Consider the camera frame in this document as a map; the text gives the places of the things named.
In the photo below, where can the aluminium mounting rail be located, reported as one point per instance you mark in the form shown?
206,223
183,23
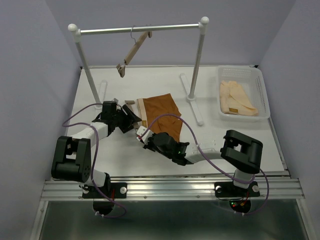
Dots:
190,188

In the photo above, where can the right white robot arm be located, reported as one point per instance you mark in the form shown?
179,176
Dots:
241,151

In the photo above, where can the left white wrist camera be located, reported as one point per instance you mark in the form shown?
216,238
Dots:
115,102

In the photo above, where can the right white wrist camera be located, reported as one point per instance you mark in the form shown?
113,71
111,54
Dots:
143,134

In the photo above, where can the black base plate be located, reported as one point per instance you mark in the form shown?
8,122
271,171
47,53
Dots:
104,200
239,199

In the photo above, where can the wooden clip hanger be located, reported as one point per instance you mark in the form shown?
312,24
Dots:
130,104
121,67

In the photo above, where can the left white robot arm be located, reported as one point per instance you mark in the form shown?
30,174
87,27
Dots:
72,160

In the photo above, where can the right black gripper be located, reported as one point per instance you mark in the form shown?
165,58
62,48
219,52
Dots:
148,145

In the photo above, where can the white metal clothes rack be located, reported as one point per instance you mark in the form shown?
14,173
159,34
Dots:
189,87

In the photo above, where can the white plastic basket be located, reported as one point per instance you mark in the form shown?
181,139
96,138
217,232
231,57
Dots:
253,84

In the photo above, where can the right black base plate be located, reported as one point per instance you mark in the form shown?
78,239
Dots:
239,199

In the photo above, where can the beige underwear in basket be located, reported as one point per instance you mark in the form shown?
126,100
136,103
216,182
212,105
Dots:
234,100

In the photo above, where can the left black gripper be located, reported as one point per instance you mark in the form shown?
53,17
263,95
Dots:
130,118

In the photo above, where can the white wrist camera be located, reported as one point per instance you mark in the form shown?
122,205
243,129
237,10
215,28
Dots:
143,134
115,102

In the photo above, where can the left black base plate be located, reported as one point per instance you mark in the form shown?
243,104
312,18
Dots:
104,200

